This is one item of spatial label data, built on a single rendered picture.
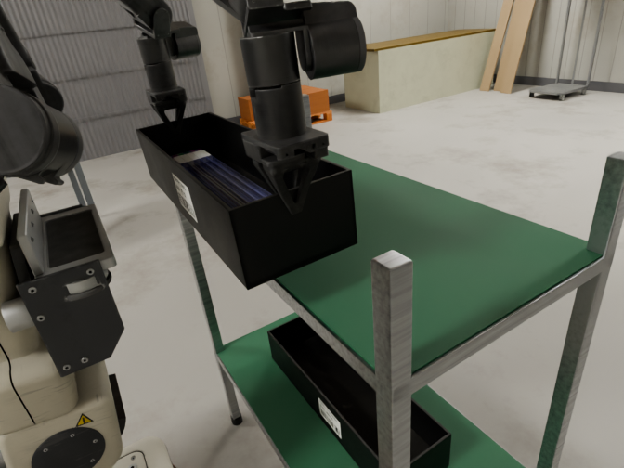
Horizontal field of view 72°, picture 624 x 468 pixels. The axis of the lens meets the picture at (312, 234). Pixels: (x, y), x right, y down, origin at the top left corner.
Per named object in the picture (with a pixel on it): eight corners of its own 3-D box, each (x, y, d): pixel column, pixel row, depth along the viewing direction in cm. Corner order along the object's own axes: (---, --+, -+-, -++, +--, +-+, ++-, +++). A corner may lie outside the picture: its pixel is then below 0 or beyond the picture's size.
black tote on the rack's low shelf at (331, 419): (271, 358, 137) (266, 331, 132) (317, 335, 144) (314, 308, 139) (393, 510, 93) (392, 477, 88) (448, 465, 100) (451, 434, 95)
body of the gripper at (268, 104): (289, 135, 55) (279, 74, 52) (331, 149, 47) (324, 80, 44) (242, 148, 53) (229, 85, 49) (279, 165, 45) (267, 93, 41)
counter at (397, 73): (493, 84, 676) (499, 28, 639) (376, 114, 574) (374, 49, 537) (454, 81, 736) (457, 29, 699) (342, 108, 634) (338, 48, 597)
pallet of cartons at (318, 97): (305, 112, 627) (303, 84, 608) (333, 120, 570) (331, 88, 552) (239, 128, 581) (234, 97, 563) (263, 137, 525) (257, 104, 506)
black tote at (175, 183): (150, 177, 99) (135, 129, 94) (220, 157, 106) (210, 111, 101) (247, 291, 54) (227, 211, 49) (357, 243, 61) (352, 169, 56)
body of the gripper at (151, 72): (175, 92, 100) (166, 58, 96) (188, 97, 92) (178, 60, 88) (147, 97, 97) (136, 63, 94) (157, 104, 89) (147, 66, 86)
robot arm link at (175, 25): (127, -6, 85) (152, 9, 81) (178, -10, 91) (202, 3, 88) (136, 56, 93) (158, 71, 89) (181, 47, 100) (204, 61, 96)
